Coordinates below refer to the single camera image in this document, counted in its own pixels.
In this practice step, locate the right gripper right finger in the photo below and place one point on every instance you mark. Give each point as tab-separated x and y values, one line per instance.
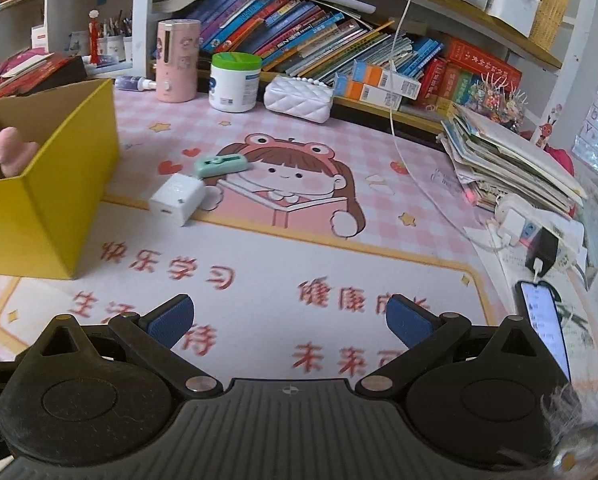
429	339

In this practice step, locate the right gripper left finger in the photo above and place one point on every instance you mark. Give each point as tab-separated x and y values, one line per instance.
148	340

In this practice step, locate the pink plush duck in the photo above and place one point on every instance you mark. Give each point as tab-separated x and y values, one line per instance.
15	152

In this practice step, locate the smartphone lit screen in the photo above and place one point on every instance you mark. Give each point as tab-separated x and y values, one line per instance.
537	304

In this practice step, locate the white charger cube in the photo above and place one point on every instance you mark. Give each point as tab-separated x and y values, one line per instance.
178	198

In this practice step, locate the white power strip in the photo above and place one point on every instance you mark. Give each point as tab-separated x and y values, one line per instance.
569	233

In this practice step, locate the black power adapter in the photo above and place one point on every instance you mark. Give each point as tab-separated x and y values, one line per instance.
542	252

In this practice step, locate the yellow cardboard box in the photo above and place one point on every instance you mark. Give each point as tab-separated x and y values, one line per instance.
46	212

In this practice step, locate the pink cartoon desk mat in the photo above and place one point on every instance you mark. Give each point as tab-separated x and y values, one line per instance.
305	300

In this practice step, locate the stack of papers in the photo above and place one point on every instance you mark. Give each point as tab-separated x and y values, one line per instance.
497	162

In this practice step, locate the red book set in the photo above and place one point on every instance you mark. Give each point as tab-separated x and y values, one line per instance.
452	70

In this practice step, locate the white jar green lid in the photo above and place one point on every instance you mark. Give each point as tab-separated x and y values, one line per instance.
234	81

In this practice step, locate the orange white medicine box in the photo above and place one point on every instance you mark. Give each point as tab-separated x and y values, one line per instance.
385	79

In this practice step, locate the white quilted pouch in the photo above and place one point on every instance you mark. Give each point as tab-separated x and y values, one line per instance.
299	97

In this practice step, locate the red folders pile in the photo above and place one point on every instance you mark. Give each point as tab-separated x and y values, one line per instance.
31	71

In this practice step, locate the pink cylindrical humidifier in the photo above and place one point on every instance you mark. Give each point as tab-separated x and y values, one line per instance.
177	56

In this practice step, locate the white cubby shelf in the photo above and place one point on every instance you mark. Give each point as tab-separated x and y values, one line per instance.
56	19

